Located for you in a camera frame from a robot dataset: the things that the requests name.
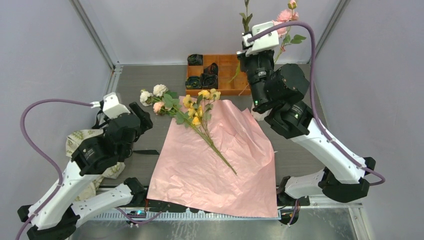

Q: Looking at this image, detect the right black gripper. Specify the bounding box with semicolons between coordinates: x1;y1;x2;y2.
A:
235;40;273;110

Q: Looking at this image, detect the black ribbon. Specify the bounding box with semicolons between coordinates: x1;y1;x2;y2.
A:
91;110;160;156

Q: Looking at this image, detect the cream rosebud stem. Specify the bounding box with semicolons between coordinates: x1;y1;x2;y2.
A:
228;0;253;83

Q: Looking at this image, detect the pink rose stem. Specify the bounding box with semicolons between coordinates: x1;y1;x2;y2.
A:
272;0;307;63

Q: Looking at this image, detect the yellow flower stem bunch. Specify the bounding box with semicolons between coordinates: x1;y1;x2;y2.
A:
182;88;237;175

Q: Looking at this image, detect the pink wrapping paper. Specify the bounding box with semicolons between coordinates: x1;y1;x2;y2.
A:
147;99;278;218

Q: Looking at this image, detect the white ribbed ceramic vase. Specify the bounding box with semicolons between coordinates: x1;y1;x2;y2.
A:
250;109;271;122

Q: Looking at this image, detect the pink and white flower bunch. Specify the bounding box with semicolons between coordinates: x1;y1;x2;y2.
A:
139;84;189;128

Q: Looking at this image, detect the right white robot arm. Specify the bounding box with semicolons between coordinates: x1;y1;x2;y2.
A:
236;50;376;206

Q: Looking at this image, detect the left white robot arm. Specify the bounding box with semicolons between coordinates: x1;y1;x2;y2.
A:
17;101;153;240

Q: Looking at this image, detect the orange wooden compartment tray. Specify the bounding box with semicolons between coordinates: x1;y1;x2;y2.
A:
186;54;251;96

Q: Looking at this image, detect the cream patterned cloth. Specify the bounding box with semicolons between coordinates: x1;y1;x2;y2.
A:
65;129;126;202

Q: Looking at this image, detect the dark rolled cloth middle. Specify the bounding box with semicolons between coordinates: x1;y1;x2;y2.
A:
203;62;219;75

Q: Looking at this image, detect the dark rolled cloth bottom-centre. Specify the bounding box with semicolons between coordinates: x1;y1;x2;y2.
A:
200;73;219;89

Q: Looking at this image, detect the dark rolled cloth bottom-left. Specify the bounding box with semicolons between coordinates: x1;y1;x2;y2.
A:
185;76;202;90

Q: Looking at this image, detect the dark rolled cloth top-left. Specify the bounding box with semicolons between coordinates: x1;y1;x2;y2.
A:
187;54;204;66

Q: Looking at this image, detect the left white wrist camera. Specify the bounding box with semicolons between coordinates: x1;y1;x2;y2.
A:
90;92;131;119

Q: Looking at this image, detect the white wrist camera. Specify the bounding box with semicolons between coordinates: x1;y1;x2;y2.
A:
242;21;279;57
90;92;131;119

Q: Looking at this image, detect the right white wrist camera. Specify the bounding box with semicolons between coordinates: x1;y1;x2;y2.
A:
242;21;279;57

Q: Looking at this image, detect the grey slotted cable duct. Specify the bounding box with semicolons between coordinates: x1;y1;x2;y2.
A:
90;209;282;221

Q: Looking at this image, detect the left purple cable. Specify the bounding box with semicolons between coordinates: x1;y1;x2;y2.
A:
14;98;167;240

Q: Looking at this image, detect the purple cable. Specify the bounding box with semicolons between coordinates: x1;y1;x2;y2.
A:
246;20;386;228
14;98;167;240

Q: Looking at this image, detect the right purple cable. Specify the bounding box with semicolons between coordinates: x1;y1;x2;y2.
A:
246;20;386;228

